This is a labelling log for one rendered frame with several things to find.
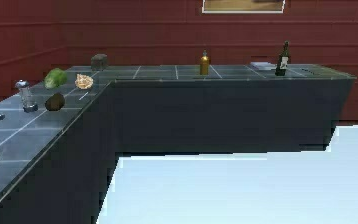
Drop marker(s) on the dark tiled kitchen counter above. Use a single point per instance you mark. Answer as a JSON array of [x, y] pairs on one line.
[[193, 113]]

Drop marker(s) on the clear glass shaker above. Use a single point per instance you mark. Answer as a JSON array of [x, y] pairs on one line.
[[27, 96]]

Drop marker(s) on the golden yellow bottle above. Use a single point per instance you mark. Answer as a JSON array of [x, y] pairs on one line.
[[204, 64]]

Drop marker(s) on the dark grey toaster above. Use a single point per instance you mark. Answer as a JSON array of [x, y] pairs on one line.
[[99, 62]]

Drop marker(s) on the dark green wine bottle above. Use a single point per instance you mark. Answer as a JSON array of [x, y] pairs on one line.
[[282, 61]]

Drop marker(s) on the dark brown potato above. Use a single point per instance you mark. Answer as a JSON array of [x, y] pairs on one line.
[[55, 102]]

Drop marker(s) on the green lettuce head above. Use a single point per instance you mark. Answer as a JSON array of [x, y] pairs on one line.
[[55, 78]]

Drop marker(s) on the framed wall picture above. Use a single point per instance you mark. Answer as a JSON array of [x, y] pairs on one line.
[[243, 5]]

